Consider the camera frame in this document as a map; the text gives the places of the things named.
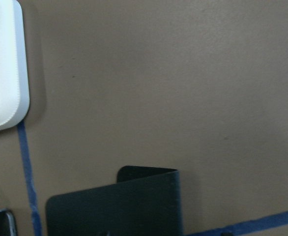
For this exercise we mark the black mouse pad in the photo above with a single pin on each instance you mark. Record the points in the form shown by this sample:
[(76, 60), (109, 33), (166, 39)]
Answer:
[(144, 201)]

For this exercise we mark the white desk lamp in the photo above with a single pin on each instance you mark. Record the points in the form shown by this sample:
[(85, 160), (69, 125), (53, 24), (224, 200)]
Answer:
[(14, 83)]

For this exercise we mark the grey laptop computer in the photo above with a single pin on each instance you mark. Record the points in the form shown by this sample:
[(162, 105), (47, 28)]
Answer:
[(7, 223)]

